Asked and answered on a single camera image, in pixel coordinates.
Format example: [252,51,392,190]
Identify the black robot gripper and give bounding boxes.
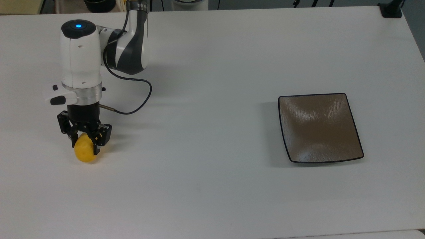
[57,103,113,156]

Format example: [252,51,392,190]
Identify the yellow potato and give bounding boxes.
[74,133,99,163]

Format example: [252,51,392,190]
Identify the square brown ceramic plate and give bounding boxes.
[278,93,365,164]

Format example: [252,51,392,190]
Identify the black round container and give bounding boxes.
[84,0,116,13]

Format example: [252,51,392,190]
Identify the beige board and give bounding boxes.
[0,0,44,15]

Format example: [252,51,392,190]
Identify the black stand legs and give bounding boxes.
[293,0,335,8]

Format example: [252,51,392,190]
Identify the black table clamp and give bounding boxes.
[378,0,405,18]

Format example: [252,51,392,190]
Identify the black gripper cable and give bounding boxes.
[99,9,153,116]

